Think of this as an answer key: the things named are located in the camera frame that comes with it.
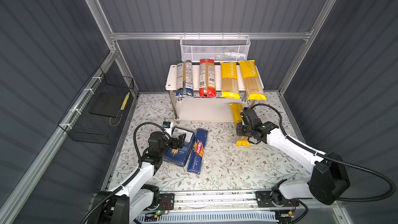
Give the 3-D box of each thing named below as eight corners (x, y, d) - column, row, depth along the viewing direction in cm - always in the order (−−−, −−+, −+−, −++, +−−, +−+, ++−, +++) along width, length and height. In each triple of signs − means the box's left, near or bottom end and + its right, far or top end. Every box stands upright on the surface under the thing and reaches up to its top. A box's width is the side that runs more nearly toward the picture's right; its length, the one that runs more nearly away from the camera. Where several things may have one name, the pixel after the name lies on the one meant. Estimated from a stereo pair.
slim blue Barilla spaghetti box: (187, 172, 85) (187, 169, 81) (198, 131, 101) (198, 128, 98) (199, 174, 84) (199, 172, 80) (208, 133, 100) (208, 130, 97)
